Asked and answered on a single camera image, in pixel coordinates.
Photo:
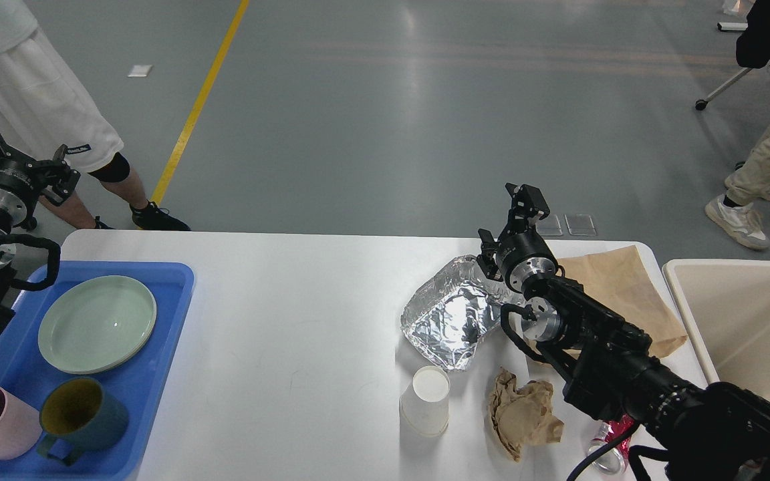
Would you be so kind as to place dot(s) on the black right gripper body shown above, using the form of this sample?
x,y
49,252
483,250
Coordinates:
x,y
523,258

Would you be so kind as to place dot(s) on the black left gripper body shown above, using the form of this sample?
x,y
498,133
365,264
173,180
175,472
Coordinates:
x,y
19,193

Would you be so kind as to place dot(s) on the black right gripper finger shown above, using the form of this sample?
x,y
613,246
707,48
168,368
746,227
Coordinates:
x,y
486,258
528,207

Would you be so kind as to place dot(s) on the aluminium foil tray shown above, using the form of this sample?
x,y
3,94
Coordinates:
x,y
451,313

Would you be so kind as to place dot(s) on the green plate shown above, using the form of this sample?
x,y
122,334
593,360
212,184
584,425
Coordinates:
x,y
117,292

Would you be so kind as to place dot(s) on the teal mug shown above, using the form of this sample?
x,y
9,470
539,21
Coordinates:
x,y
80,416

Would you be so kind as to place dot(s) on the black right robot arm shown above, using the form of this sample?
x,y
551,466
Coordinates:
x,y
718,433

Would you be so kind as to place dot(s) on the person in white shorts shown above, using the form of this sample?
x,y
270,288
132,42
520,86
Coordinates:
x,y
44,105

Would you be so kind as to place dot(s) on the brown paper bag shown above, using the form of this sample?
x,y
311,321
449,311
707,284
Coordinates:
x,y
618,279

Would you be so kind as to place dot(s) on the pink plate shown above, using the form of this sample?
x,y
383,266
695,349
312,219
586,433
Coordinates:
x,y
89,340

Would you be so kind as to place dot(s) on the white paper cup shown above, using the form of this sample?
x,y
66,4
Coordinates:
x,y
424,404

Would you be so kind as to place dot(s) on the crumpled brown paper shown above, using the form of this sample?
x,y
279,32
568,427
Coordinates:
x,y
522,415

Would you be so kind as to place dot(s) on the blue plastic tray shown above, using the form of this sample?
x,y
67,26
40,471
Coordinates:
x,y
138,382

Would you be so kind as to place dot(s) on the crushed red can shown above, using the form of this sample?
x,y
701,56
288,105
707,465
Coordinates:
x,y
609,447

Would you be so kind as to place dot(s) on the beige waste bin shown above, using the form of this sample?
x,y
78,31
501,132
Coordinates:
x,y
725,307

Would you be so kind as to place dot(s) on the office chair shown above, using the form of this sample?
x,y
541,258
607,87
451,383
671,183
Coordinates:
x,y
759,53

